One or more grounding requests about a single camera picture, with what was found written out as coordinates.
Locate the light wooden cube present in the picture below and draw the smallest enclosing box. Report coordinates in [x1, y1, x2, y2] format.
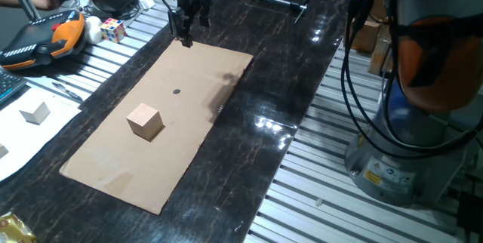
[125, 102, 165, 142]

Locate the Rubik's cube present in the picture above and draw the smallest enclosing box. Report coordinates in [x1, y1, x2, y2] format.
[99, 17, 128, 45]

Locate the white rounded object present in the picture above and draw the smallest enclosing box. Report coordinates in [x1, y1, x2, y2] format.
[83, 15, 104, 46]

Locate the brown cardboard sheet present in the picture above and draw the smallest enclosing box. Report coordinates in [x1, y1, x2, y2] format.
[59, 38, 254, 216]

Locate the black pen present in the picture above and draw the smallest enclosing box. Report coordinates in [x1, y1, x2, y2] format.
[51, 82, 85, 103]

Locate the orange black teach pendant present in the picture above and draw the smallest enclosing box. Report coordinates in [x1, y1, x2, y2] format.
[0, 8, 87, 72]

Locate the black connector with blue light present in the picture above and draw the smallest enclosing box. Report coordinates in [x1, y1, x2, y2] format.
[346, 0, 375, 41]

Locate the brown cardboard box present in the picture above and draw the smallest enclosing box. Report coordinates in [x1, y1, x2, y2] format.
[349, 19, 383, 54]
[368, 26, 394, 77]

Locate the black keyboard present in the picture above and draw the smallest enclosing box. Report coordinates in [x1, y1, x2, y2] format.
[0, 67, 29, 106]

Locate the white paper sheet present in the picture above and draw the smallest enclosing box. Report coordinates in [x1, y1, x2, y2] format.
[0, 86, 82, 182]

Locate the gold snack packet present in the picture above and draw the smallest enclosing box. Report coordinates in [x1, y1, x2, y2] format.
[0, 211, 38, 243]

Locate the black power box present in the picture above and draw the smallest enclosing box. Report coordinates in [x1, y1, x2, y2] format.
[455, 191, 483, 237]

